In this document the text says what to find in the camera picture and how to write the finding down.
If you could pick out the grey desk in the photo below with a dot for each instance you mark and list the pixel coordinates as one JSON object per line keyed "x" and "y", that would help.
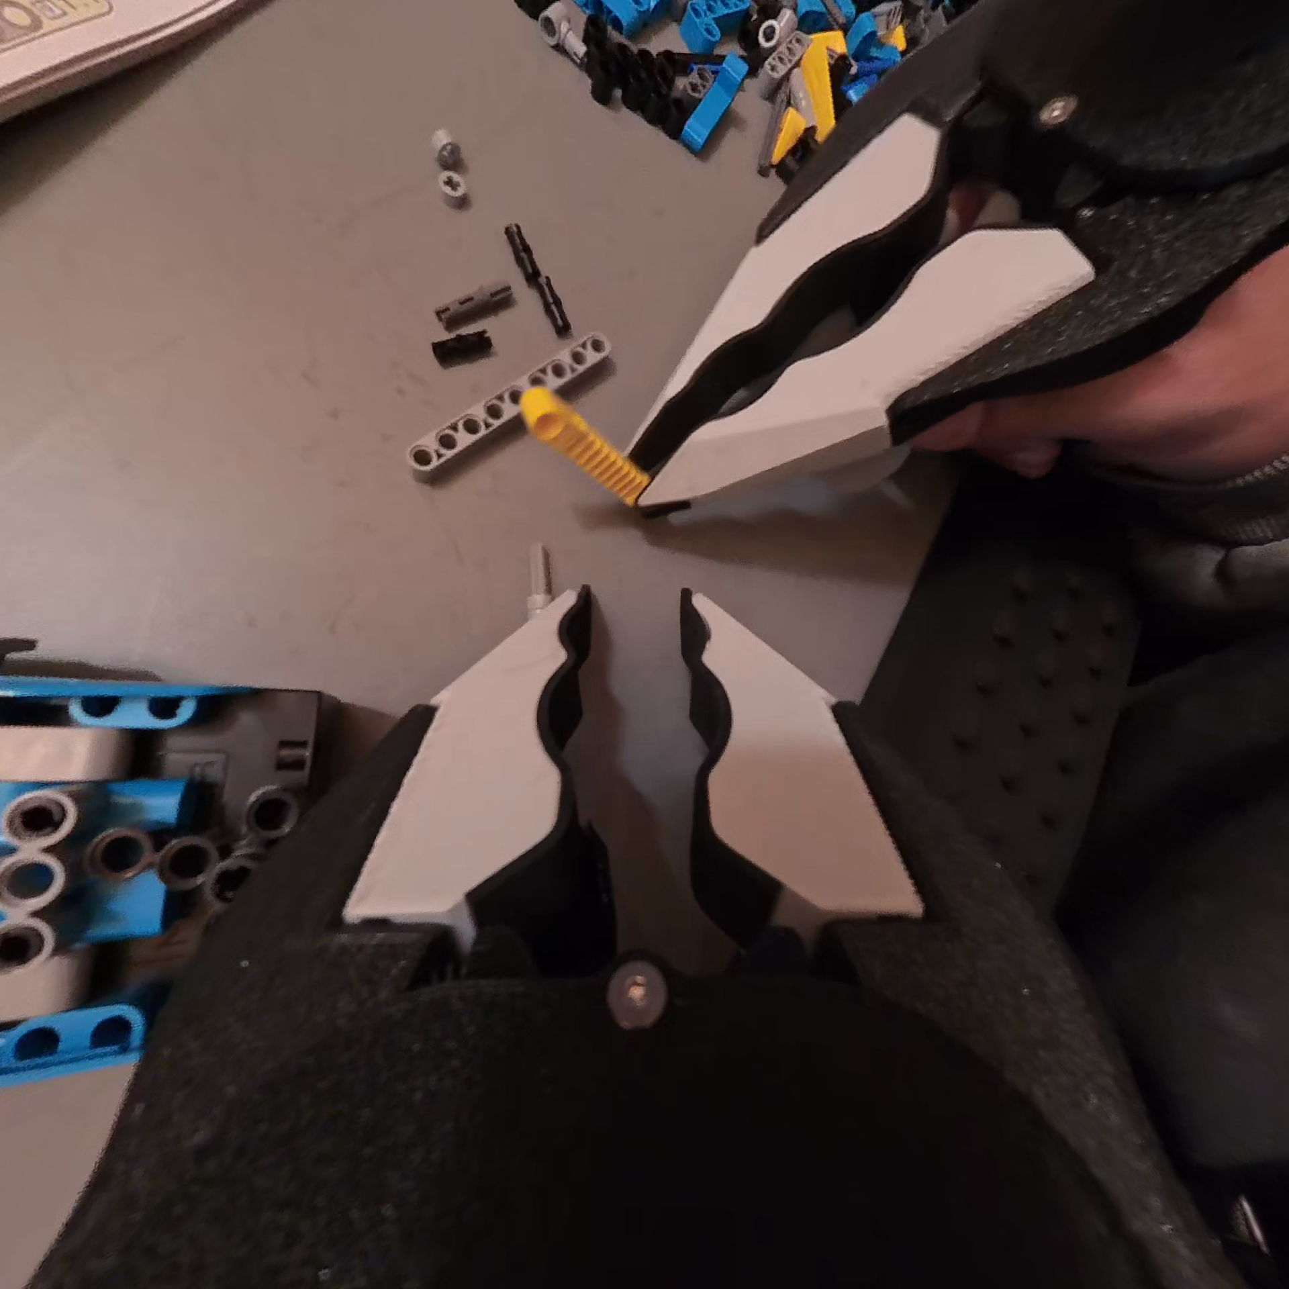
{"x": 253, "y": 453}

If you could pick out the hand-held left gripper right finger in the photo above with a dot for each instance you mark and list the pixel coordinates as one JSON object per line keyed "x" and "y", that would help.
{"x": 807, "y": 806}

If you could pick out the small grey bush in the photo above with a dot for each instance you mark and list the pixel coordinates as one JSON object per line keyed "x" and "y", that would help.
{"x": 449, "y": 151}

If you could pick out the dark grey connector pin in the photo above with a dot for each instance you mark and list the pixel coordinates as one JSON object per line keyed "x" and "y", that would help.
{"x": 474, "y": 303}

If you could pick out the blue brick toy car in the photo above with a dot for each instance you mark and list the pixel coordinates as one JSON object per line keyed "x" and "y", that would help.
{"x": 92, "y": 815}

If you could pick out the open instruction booklet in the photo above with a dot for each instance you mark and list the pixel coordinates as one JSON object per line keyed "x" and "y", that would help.
{"x": 81, "y": 60}

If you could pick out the small grey axle pin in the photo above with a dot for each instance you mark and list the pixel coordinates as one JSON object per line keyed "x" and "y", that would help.
{"x": 455, "y": 187}

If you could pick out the yellow toothed rack piece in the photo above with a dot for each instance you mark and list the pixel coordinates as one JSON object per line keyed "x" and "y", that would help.
{"x": 584, "y": 444}

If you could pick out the long grey perforated beam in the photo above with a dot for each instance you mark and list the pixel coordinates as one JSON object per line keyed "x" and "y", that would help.
{"x": 474, "y": 428}

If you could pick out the person's dark grey clothing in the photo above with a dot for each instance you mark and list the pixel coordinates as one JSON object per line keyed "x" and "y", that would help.
{"x": 1189, "y": 906}

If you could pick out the pile of loose bricks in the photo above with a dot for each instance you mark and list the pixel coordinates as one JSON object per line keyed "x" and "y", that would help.
{"x": 705, "y": 100}

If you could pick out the person's right hand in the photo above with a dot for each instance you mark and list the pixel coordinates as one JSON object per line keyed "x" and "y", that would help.
{"x": 1158, "y": 402}

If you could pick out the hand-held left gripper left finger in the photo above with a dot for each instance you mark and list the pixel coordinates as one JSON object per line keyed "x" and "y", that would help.
{"x": 464, "y": 806}

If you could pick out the person's right forearm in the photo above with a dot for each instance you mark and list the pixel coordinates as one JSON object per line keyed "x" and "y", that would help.
{"x": 1229, "y": 543}

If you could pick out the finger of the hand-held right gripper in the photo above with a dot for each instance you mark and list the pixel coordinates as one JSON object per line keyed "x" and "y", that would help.
{"x": 906, "y": 373}
{"x": 857, "y": 212}

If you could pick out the black perforated chair seat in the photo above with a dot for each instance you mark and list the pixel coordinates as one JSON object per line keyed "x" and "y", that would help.
{"x": 1008, "y": 705}

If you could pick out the light grey axle pin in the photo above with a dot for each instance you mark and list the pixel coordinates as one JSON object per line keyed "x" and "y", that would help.
{"x": 540, "y": 583}

